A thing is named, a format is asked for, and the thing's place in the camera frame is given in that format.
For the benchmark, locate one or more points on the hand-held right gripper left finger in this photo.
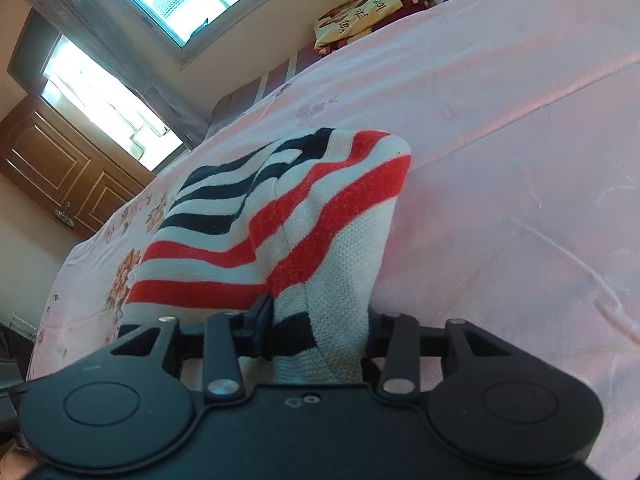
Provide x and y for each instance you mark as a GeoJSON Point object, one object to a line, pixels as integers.
{"type": "Point", "coordinates": [220, 355]}

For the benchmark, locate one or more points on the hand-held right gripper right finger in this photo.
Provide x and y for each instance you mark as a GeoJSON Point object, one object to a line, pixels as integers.
{"type": "Point", "coordinates": [402, 347]}

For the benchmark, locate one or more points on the striped knit sweater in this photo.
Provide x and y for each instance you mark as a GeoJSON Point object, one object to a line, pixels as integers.
{"type": "Point", "coordinates": [300, 220]}

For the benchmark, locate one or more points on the bed with pink floral sheet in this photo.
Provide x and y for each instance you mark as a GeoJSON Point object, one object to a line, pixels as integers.
{"type": "Point", "coordinates": [500, 160]}

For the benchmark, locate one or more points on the brown wooden door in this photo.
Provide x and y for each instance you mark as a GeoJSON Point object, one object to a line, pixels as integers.
{"type": "Point", "coordinates": [60, 165]}

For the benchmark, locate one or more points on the purple striped mattress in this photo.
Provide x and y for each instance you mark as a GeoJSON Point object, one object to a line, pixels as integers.
{"type": "Point", "coordinates": [260, 92]}

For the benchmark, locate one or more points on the grey curtain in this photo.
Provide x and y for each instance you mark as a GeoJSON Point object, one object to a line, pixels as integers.
{"type": "Point", "coordinates": [140, 77]}

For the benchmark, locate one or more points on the folded yellow printed blanket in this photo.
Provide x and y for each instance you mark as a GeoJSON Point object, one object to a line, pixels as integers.
{"type": "Point", "coordinates": [360, 15]}

